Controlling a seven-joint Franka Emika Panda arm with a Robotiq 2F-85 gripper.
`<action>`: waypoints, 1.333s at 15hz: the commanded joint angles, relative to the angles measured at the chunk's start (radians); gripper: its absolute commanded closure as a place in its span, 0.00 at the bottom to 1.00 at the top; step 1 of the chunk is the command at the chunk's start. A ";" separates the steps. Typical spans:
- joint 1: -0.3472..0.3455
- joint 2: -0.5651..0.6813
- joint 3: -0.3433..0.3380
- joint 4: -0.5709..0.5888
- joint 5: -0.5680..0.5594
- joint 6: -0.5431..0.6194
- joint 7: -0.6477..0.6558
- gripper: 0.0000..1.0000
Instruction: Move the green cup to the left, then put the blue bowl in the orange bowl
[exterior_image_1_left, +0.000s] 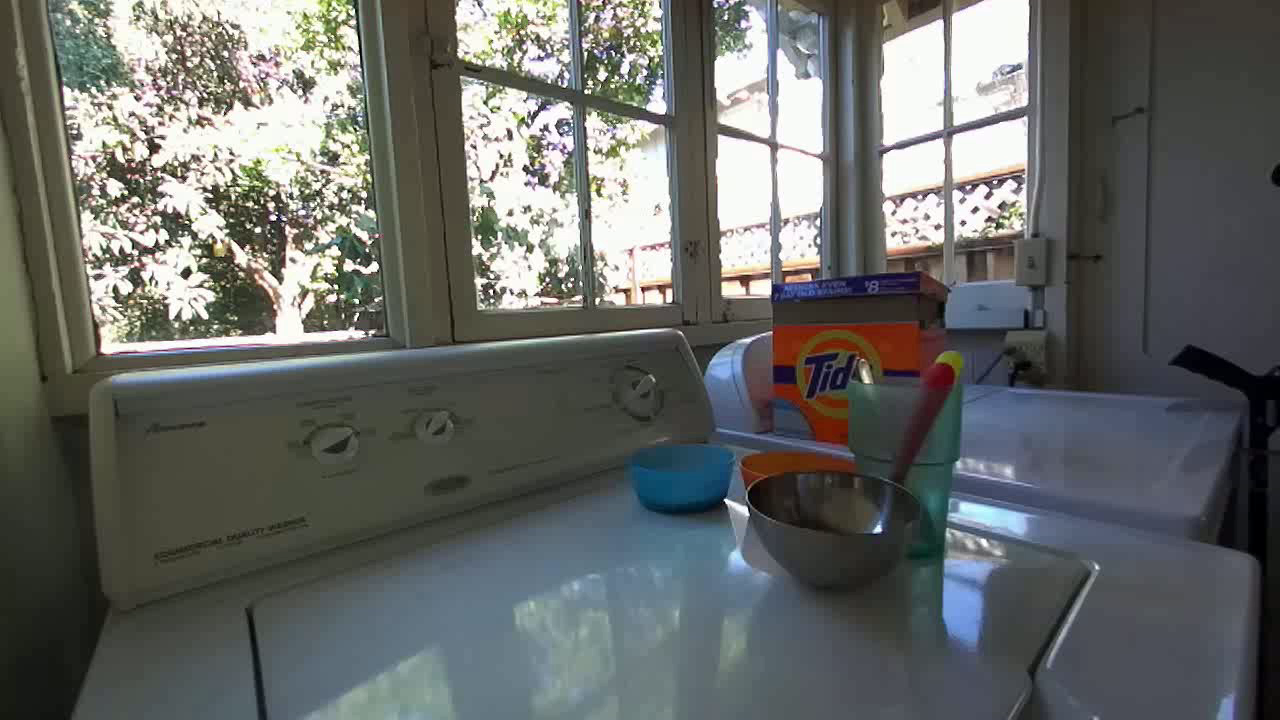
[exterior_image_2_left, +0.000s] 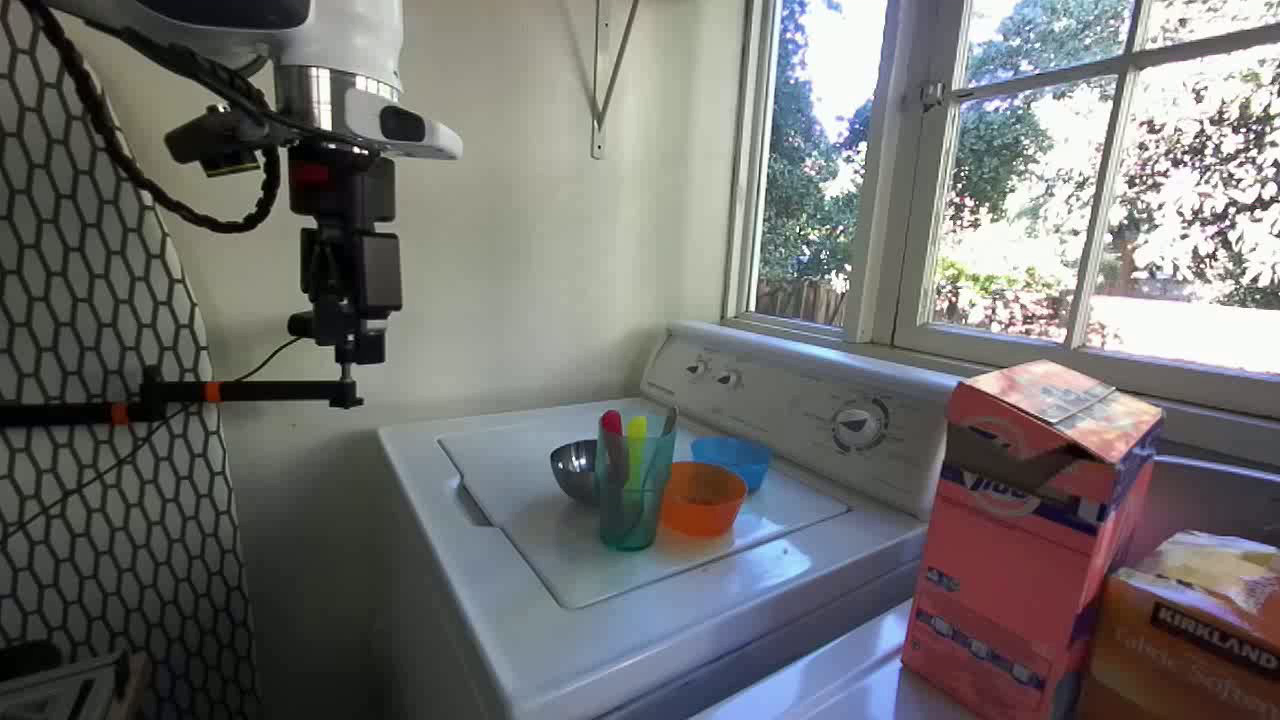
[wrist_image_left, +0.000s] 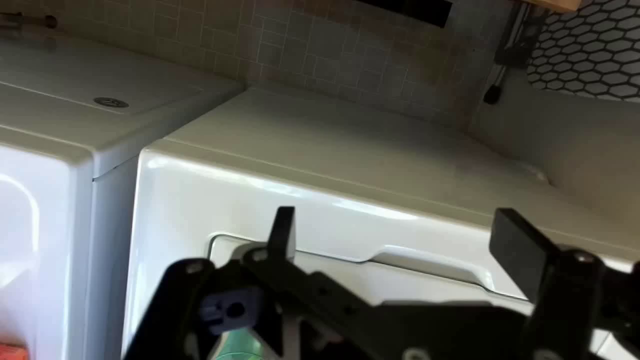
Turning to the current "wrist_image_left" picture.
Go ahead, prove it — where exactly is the green translucent plastic cup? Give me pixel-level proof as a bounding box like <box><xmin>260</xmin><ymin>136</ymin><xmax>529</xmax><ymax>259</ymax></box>
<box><xmin>213</xmin><ymin>330</ymin><xmax>267</xmax><ymax>360</ymax></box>

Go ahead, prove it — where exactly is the honeycomb pattern ironing board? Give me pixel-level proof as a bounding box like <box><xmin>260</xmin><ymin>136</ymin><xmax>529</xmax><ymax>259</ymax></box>
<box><xmin>526</xmin><ymin>0</ymin><xmax>640</xmax><ymax>104</ymax></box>

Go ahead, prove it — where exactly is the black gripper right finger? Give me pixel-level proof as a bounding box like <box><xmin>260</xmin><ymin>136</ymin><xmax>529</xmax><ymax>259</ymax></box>
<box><xmin>491</xmin><ymin>209</ymin><xmax>560</xmax><ymax>303</ymax></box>

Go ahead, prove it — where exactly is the white washing machine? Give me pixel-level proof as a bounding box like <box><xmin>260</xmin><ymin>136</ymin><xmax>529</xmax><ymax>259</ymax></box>
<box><xmin>124</xmin><ymin>87</ymin><xmax>638</xmax><ymax>360</ymax></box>

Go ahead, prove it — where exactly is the white dryer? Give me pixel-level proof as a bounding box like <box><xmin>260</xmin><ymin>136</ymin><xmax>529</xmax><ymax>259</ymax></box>
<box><xmin>0</xmin><ymin>31</ymin><xmax>243</xmax><ymax>360</ymax></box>

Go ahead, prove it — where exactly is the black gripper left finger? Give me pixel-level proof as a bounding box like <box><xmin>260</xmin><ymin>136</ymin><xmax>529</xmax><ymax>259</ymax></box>
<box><xmin>267</xmin><ymin>206</ymin><xmax>297</xmax><ymax>266</ymax></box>

